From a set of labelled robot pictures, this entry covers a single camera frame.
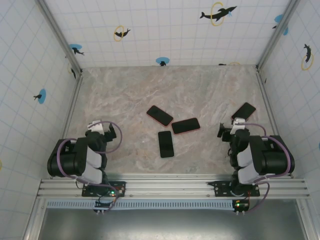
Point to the light blue phone case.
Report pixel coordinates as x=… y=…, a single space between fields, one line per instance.
x=166 y=157

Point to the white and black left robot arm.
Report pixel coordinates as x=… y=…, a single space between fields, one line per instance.
x=67 y=160

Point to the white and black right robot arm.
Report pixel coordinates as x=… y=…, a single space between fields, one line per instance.
x=272 y=160

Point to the small black controller board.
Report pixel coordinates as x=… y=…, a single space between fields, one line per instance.
x=241 y=205
x=102 y=204

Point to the grey metal panel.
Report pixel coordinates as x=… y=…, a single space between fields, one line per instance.
x=175 y=225

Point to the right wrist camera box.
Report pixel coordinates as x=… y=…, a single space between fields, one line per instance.
x=237 y=126

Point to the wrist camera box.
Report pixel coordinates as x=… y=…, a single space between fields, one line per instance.
x=96 y=127
x=237 y=126

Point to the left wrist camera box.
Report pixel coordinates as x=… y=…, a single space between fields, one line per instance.
x=96 y=127

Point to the aluminium table side rail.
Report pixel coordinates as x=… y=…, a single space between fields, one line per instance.
x=73 y=100
x=267 y=100

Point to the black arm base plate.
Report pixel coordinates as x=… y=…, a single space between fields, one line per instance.
x=220 y=186
x=120 y=186

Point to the aluminium mounting rail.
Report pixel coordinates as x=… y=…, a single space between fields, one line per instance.
x=162 y=186

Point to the aluminium frame bar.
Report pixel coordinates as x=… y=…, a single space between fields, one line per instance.
x=35 y=220
x=306 y=220

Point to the aluminium frame post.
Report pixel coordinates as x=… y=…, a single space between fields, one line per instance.
x=277 y=35
x=60 y=36

